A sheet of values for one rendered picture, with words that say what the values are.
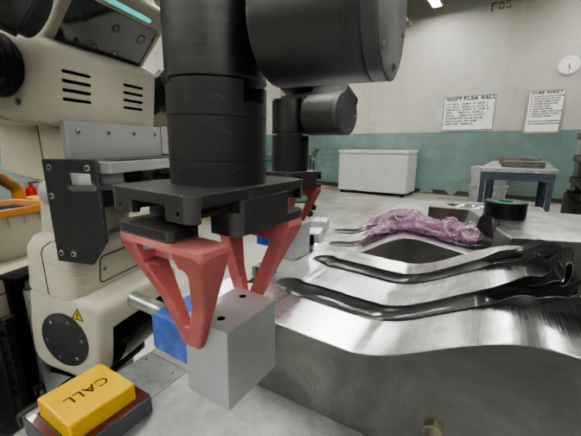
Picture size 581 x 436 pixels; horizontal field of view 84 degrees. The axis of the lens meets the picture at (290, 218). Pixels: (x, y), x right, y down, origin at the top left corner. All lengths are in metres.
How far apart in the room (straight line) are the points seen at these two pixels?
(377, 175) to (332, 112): 6.67
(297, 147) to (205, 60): 0.33
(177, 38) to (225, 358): 0.17
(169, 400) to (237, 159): 0.30
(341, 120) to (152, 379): 0.39
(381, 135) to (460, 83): 1.80
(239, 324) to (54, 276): 0.52
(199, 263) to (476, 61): 7.62
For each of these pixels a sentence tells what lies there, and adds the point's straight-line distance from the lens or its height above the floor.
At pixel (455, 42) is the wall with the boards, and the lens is 7.86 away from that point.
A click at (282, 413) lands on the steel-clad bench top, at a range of 0.38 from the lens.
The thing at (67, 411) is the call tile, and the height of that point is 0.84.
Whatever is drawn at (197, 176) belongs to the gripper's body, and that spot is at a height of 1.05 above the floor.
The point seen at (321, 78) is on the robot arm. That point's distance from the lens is 0.16.
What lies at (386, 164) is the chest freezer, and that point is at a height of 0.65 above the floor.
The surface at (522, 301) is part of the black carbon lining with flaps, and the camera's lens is 0.34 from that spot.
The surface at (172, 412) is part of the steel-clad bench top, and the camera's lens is 0.40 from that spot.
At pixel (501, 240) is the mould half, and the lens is 0.70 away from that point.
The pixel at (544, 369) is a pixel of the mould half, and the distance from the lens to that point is 0.30.
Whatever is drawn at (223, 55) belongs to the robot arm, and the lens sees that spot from 0.18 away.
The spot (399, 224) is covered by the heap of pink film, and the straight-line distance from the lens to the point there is 0.67.
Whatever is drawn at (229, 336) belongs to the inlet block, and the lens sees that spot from 0.20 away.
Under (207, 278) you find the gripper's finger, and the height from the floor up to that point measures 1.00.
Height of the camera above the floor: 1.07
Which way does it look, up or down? 13 degrees down
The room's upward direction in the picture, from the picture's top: straight up
